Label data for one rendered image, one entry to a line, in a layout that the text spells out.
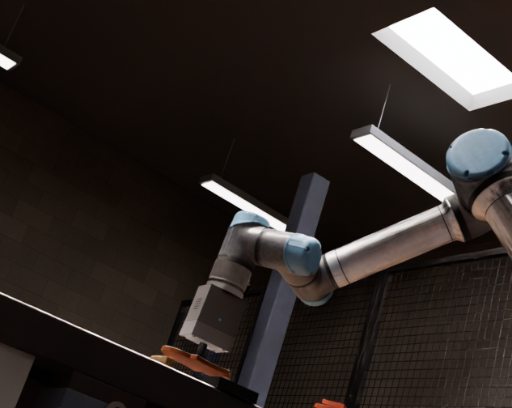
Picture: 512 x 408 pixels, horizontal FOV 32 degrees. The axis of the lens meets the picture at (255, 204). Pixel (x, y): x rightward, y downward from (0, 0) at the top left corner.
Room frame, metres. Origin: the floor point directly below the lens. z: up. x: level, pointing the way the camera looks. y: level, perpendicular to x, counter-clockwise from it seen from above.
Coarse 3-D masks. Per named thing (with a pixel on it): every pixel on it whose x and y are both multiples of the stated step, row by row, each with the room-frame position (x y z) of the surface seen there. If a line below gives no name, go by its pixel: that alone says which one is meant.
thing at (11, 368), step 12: (0, 348) 1.22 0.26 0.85; (12, 348) 1.23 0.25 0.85; (0, 360) 1.23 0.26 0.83; (12, 360) 1.23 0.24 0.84; (24, 360) 1.24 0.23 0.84; (0, 372) 1.23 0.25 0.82; (12, 372) 1.24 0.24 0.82; (24, 372) 1.25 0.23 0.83; (0, 384) 1.23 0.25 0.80; (12, 384) 1.24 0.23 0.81; (0, 396) 1.24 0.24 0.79; (12, 396) 1.24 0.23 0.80
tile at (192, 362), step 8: (168, 352) 1.66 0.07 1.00; (176, 352) 1.63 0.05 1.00; (184, 352) 1.63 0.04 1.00; (176, 360) 1.71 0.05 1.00; (184, 360) 1.68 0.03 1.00; (192, 360) 1.64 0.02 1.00; (200, 360) 1.62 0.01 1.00; (192, 368) 1.74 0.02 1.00; (200, 368) 1.70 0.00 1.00; (208, 368) 1.66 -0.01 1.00; (216, 368) 1.64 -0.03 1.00; (224, 368) 1.64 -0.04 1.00; (224, 376) 1.68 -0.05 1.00
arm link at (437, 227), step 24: (432, 216) 1.59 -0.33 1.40; (456, 216) 1.56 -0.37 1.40; (360, 240) 1.66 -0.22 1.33; (384, 240) 1.63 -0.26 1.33; (408, 240) 1.61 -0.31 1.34; (432, 240) 1.61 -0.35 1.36; (336, 264) 1.67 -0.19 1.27; (360, 264) 1.66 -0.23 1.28; (384, 264) 1.65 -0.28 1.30; (312, 288) 1.69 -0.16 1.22; (336, 288) 1.71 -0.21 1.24
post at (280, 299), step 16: (304, 176) 3.75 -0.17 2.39; (320, 176) 3.71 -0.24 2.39; (304, 192) 3.72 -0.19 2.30; (320, 192) 3.72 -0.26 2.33; (304, 208) 3.69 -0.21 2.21; (320, 208) 3.73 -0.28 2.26; (288, 224) 3.76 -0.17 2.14; (304, 224) 3.70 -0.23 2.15; (272, 272) 3.77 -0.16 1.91; (272, 288) 3.74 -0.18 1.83; (288, 288) 3.71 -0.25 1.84; (272, 304) 3.70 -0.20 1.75; (288, 304) 3.72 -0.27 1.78; (272, 320) 3.70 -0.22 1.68; (288, 320) 3.73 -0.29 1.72; (256, 336) 3.74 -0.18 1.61; (272, 336) 3.71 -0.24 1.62; (256, 352) 3.71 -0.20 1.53; (272, 352) 3.72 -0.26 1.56; (256, 368) 3.70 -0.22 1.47; (272, 368) 3.73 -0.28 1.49; (240, 384) 3.75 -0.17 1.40; (256, 384) 3.71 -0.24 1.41
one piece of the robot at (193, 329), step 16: (208, 288) 1.64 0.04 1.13; (224, 288) 1.64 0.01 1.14; (192, 304) 1.69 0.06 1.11; (208, 304) 1.64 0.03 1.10; (224, 304) 1.65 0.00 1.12; (240, 304) 1.66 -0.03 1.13; (192, 320) 1.66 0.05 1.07; (208, 320) 1.64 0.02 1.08; (224, 320) 1.65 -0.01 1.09; (240, 320) 1.66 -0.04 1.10; (192, 336) 1.65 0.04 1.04; (208, 336) 1.65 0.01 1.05; (224, 336) 1.66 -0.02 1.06
